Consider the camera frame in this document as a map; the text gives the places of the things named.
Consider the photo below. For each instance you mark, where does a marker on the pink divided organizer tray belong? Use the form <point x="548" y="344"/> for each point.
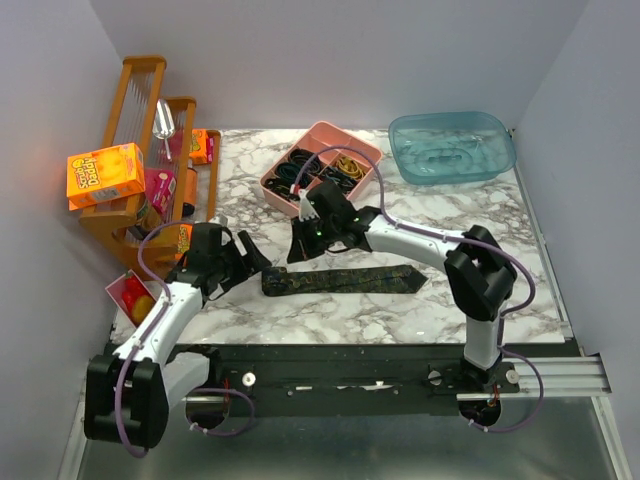
<point x="328" y="142"/>

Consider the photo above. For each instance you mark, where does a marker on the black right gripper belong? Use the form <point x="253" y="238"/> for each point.
<point x="300" y="249"/>

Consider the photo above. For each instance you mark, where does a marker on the dark tin can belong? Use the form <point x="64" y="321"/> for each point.
<point x="147" y="219"/>

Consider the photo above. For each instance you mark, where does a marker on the dark blue floral rolled tie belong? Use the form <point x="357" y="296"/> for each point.
<point x="345" y="183"/>

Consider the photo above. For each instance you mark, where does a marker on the metal scoop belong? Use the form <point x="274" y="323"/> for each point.
<point x="163" y="125"/>

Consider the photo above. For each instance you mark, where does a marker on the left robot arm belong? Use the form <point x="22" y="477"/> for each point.
<point x="130" y="392"/>

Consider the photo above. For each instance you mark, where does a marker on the pink bin with fruit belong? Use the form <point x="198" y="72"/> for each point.
<point x="133" y="298"/>

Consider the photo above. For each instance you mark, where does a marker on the black gold rolled tie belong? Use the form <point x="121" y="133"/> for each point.
<point x="278" y="186"/>

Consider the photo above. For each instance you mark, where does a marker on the teal rolled tie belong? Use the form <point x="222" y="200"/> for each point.
<point x="288" y="171"/>

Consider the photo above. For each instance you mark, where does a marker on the aluminium rail frame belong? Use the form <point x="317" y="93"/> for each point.
<point x="573" y="437"/>

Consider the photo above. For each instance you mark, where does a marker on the orange bottle on rack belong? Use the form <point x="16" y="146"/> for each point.
<point x="190" y="192"/>

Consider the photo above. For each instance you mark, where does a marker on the orange Scrub Daddy box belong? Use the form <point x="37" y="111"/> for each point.
<point x="104" y="175"/>

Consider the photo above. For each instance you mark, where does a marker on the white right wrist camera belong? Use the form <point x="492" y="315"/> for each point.
<point x="307" y="211"/>

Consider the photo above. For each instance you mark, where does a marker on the small orange box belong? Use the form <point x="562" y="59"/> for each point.
<point x="201" y="149"/>
<point x="184" y="240"/>

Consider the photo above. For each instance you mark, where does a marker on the small orange box upper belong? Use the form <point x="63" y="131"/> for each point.
<point x="201" y="149"/>

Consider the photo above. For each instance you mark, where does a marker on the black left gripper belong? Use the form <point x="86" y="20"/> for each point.
<point x="257" y="261"/>

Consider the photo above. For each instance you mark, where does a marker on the small orange box lower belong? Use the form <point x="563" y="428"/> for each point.
<point x="184" y="240"/>

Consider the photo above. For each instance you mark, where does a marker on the dark floral patterned necktie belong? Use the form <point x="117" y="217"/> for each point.
<point x="401" y="279"/>

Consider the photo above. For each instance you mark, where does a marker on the yellow rolled tie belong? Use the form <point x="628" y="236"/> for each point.
<point x="351" y="168"/>

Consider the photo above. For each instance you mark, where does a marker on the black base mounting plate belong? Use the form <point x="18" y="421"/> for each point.
<point x="367" y="380"/>

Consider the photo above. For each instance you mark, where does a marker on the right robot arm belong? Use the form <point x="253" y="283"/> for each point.
<point x="480" y="277"/>

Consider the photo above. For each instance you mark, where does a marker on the pink product box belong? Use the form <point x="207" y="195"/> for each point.
<point x="160" y="185"/>

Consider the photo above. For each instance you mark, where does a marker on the translucent blue plastic tub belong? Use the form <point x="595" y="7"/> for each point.
<point x="450" y="148"/>

